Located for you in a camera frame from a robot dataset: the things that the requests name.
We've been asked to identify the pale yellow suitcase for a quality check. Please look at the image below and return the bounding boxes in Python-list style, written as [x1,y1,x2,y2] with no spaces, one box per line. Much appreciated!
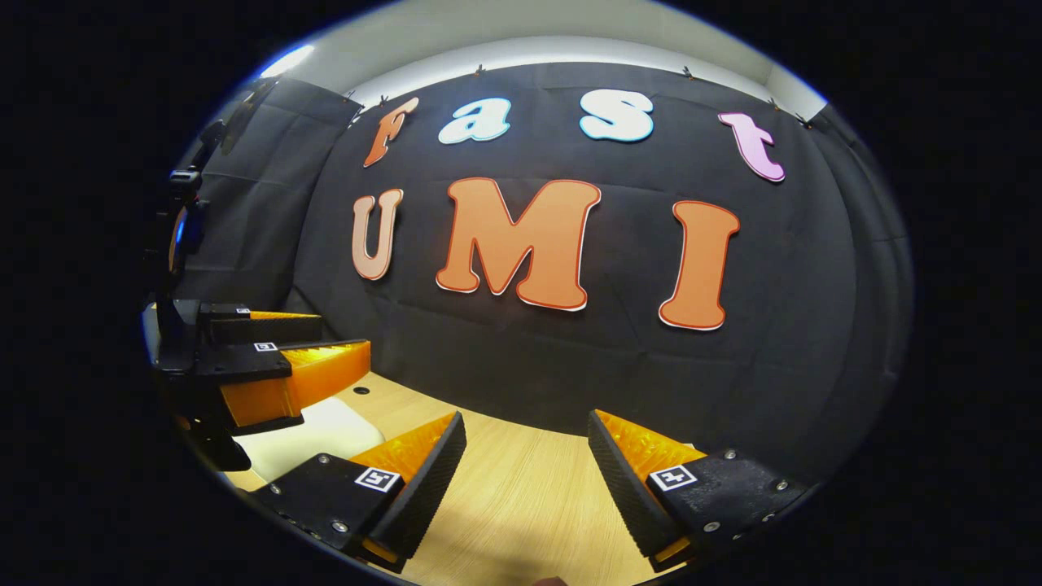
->
[232,396,387,483]

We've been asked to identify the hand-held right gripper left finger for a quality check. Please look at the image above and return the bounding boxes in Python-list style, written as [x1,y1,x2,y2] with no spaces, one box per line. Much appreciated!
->
[247,411,468,575]

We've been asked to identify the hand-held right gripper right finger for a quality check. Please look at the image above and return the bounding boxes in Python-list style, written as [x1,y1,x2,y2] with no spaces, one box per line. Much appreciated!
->
[587,409,808,575]

